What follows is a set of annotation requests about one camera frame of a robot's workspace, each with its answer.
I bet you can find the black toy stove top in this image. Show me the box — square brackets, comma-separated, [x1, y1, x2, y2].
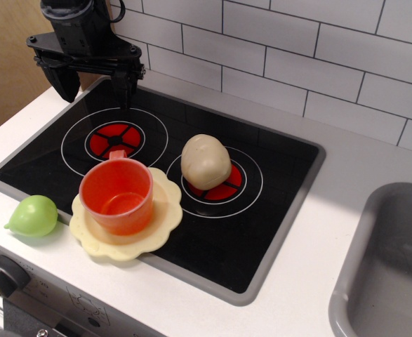
[0, 79, 326, 306]

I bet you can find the grey toy sink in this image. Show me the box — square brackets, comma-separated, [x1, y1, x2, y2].
[328, 183, 412, 336]

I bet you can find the grey stove knob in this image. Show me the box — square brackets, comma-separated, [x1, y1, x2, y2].
[0, 256, 31, 298]

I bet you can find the wooden side panel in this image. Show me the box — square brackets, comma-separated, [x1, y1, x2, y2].
[0, 0, 119, 141]

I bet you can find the orange plastic cup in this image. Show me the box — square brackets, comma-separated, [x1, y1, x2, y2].
[79, 150, 153, 236]

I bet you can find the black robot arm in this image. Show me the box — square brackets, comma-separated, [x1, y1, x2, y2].
[26, 0, 145, 109]

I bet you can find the black cable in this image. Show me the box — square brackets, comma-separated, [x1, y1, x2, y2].
[107, 0, 126, 25]

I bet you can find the green toy pear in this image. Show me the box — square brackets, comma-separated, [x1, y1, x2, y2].
[4, 195, 58, 237]

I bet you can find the cream scalloped plastic plate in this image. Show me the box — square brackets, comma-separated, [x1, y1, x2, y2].
[69, 160, 182, 261]

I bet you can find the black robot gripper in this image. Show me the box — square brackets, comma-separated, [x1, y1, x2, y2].
[26, 9, 145, 109]

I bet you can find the beige toy potato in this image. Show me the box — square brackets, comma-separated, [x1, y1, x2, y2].
[181, 134, 232, 190]

